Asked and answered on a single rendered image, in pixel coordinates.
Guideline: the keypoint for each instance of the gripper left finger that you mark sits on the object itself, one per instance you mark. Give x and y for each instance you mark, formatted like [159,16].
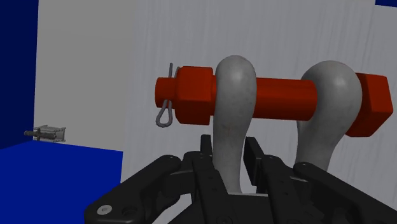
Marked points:
[198,186]

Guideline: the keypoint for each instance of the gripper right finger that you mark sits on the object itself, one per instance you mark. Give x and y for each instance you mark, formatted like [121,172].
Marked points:
[279,183]

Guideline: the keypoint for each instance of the grey shackle with red bolt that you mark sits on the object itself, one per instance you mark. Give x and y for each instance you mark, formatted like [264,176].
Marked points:
[270,99]

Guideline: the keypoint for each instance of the small grey metal cylinder device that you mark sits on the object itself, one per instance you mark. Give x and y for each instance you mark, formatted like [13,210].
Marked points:
[46,133]

